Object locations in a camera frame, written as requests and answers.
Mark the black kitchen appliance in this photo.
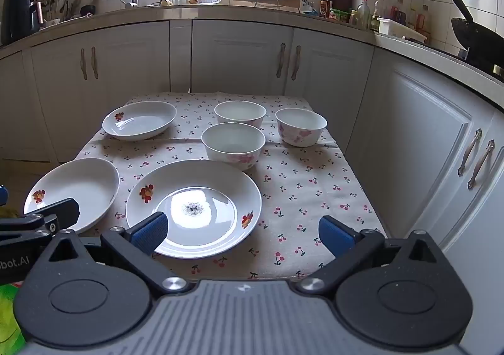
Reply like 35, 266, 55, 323
2, 0, 42, 45

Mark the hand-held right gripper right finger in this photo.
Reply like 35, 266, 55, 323
295, 215, 447, 294

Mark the clear condiment bottle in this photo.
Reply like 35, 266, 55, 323
372, 0, 385, 31

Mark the clear oil bottle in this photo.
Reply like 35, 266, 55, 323
356, 0, 372, 31

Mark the cherry print tablecloth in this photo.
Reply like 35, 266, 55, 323
75, 92, 388, 282

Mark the white fruit-print deep plate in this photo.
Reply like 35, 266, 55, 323
102, 101, 177, 142
24, 158, 120, 236

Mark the large white fruit-print plate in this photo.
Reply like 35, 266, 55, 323
126, 160, 262, 259

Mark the green plastic bag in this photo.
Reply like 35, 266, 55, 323
0, 282, 25, 355

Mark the gas stove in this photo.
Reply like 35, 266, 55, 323
427, 44, 504, 84

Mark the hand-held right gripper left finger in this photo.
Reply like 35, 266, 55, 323
47, 212, 192, 294

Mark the grey kitchen countertop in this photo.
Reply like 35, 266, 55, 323
0, 4, 504, 84

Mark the white pink-flower bowl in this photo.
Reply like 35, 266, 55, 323
201, 122, 266, 172
275, 108, 328, 148

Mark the white ceramic bowl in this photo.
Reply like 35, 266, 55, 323
214, 101, 267, 131

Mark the white plastic tray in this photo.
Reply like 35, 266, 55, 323
378, 18, 428, 44

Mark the black wok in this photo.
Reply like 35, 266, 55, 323
446, 0, 504, 61

